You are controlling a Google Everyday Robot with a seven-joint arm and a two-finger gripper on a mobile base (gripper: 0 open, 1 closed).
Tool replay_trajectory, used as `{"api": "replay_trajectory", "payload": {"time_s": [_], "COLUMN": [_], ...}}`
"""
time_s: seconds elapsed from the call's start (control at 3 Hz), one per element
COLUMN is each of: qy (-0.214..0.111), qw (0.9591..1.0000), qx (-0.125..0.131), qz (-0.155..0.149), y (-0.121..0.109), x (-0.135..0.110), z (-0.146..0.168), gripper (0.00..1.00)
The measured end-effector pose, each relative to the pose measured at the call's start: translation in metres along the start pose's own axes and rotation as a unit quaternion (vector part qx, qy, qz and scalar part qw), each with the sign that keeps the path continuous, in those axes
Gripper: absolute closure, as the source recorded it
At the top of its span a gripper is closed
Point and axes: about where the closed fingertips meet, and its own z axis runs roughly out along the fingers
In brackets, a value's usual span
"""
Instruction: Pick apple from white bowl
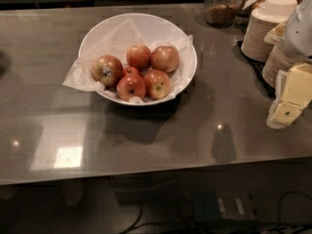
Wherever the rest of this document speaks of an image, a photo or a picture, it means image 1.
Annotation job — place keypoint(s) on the lower stack paper plates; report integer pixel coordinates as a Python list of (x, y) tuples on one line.
[(276, 61)]

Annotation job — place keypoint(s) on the dark box under table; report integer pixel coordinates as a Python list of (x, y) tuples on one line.
[(218, 206)]

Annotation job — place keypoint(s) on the white paper liner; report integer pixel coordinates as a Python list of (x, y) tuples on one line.
[(79, 76)]

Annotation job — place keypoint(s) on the back right red apple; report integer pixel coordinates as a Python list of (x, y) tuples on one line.
[(165, 58)]

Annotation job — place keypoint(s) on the small hidden middle apple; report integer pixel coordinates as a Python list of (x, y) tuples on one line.
[(130, 70)]

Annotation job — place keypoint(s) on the black tray mat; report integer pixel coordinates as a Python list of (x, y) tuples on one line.
[(262, 85)]

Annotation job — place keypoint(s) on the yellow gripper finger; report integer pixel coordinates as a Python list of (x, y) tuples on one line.
[(298, 89)]

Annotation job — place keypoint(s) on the glass jar with grains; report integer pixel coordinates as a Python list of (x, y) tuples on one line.
[(221, 13)]

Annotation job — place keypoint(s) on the white bowl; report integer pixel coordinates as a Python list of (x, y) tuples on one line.
[(115, 35)]

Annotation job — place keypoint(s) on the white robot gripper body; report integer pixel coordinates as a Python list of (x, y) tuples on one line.
[(299, 33)]

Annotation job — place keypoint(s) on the front left red apple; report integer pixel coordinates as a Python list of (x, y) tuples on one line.
[(131, 86)]

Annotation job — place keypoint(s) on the red apple with sticker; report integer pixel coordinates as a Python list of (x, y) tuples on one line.
[(107, 70)]

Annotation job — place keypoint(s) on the front right red apple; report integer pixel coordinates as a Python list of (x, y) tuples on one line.
[(158, 83)]

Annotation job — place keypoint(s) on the tall stack paper plates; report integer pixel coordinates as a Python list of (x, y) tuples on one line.
[(254, 47)]

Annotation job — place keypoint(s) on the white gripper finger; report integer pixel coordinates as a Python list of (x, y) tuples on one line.
[(278, 115)]

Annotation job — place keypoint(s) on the back middle red apple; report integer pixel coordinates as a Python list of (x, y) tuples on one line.
[(138, 56)]

